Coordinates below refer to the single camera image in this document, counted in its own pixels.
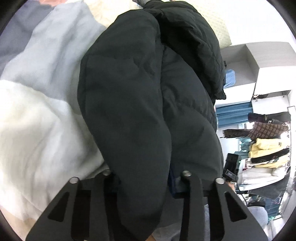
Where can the blue towel covered chair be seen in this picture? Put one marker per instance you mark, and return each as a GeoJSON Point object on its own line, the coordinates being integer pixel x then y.
{"type": "Point", "coordinates": [230, 78]}

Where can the cream quilted headboard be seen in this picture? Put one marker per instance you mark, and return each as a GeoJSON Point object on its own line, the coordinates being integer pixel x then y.
{"type": "Point", "coordinates": [216, 22]}

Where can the patchwork checkered duvet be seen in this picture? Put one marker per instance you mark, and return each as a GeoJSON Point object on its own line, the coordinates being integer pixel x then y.
{"type": "Point", "coordinates": [44, 139]}

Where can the black puffer jacket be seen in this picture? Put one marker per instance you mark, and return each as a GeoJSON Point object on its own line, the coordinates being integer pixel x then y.
{"type": "Point", "coordinates": [147, 89]}

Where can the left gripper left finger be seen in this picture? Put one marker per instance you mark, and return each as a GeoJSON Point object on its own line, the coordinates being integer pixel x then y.
{"type": "Point", "coordinates": [82, 210]}

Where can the blue curtain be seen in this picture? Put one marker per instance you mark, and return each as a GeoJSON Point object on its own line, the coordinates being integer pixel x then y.
{"type": "Point", "coordinates": [233, 114]}

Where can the person's blue jeans legs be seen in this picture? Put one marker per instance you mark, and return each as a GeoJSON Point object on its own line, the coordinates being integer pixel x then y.
{"type": "Point", "coordinates": [172, 232]}

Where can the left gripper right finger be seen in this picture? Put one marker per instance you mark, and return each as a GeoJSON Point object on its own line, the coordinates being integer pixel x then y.
{"type": "Point", "coordinates": [229, 218]}

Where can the clothes rack with garments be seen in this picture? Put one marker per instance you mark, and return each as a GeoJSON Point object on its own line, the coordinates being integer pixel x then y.
{"type": "Point", "coordinates": [263, 147]}

